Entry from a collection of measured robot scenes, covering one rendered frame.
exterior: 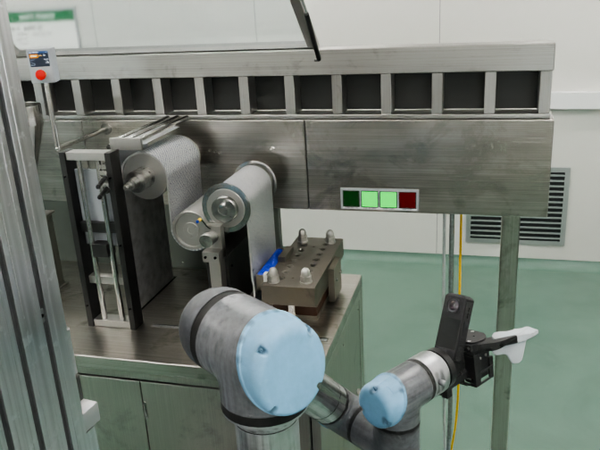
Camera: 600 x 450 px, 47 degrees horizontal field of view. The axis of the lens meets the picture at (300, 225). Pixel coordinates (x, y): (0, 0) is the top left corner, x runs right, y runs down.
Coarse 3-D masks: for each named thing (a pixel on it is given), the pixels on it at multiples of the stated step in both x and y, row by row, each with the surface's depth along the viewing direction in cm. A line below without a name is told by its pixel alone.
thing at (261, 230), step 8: (272, 200) 218; (264, 208) 211; (272, 208) 219; (256, 216) 204; (264, 216) 211; (272, 216) 219; (248, 224) 197; (256, 224) 204; (264, 224) 211; (272, 224) 219; (248, 232) 198; (256, 232) 204; (264, 232) 212; (272, 232) 220; (248, 240) 199; (256, 240) 205; (264, 240) 212; (272, 240) 220; (256, 248) 205; (264, 248) 212; (272, 248) 220; (256, 256) 205; (264, 256) 213; (256, 264) 205; (256, 272) 206
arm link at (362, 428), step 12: (360, 420) 116; (420, 420) 111; (360, 432) 115; (372, 432) 113; (384, 432) 110; (396, 432) 109; (408, 432) 109; (360, 444) 115; (372, 444) 113; (384, 444) 110; (396, 444) 109; (408, 444) 110
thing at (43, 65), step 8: (32, 48) 197; (40, 48) 197; (48, 48) 197; (32, 56) 198; (40, 56) 198; (48, 56) 198; (32, 64) 199; (40, 64) 199; (48, 64) 199; (56, 64) 202; (32, 72) 199; (40, 72) 198; (48, 72) 199; (56, 72) 202; (32, 80) 200; (40, 80) 200; (48, 80) 200; (56, 80) 202
